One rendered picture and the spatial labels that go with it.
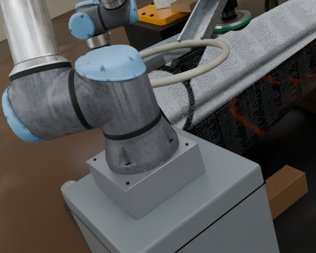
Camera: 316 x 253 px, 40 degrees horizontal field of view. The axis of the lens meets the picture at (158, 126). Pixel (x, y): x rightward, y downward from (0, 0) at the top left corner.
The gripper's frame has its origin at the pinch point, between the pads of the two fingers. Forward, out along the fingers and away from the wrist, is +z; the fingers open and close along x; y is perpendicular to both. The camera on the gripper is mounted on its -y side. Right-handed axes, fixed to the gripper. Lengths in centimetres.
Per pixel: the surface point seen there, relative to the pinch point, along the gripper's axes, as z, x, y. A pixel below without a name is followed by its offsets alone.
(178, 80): -7.2, 26.1, 24.2
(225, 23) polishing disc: -2, 53, -49
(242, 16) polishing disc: -3, 62, -52
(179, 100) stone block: 16.0, 23.2, -13.1
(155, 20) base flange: 2, 17, -116
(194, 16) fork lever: -13, 38, -36
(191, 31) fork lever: -7.7, 35.3, -30.5
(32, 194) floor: 86, -91, -78
